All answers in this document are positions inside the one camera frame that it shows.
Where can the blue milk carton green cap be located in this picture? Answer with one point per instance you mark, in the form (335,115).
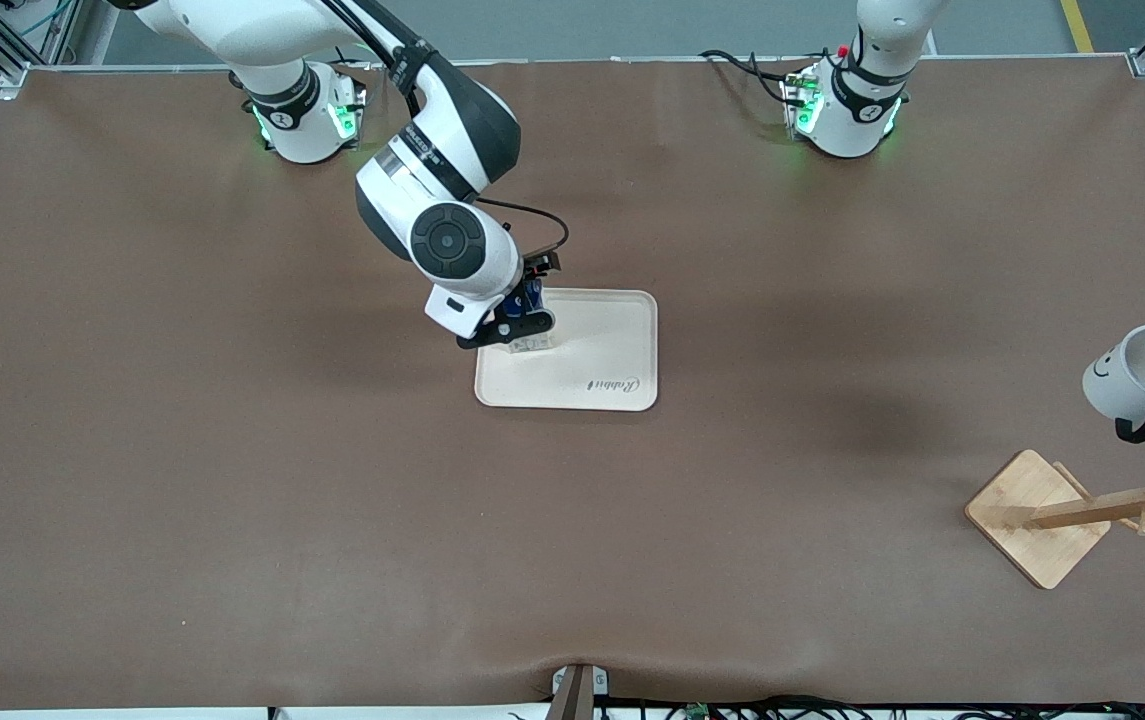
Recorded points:
(532,298)

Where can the cream tray with Rabbit print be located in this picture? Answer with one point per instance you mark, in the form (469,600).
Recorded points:
(602,350)

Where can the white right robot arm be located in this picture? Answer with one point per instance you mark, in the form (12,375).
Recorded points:
(452,240)

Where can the wooden mug rack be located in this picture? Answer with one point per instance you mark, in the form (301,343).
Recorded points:
(1027,510)

